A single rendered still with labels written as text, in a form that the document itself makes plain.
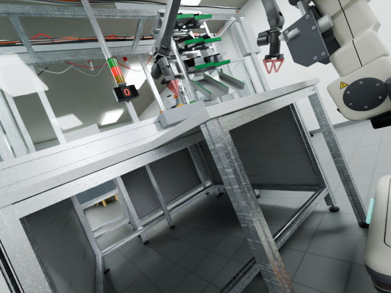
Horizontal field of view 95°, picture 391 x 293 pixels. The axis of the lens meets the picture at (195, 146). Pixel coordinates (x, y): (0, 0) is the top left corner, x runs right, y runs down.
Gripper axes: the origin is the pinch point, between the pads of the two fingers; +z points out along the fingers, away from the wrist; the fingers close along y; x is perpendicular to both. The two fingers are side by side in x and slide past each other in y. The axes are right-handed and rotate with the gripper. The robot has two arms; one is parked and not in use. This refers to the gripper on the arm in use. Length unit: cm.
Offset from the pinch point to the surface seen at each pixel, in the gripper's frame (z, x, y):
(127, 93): -13.7, -18.8, 18.8
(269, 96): 23.8, 43.0, -6.3
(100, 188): 29, -196, 47
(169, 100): -0.4, -8.0, 1.4
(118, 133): 12.7, 7.1, 36.1
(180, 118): 15.7, 14.3, 12.5
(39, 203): 27, 13, 64
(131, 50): -103, -108, -34
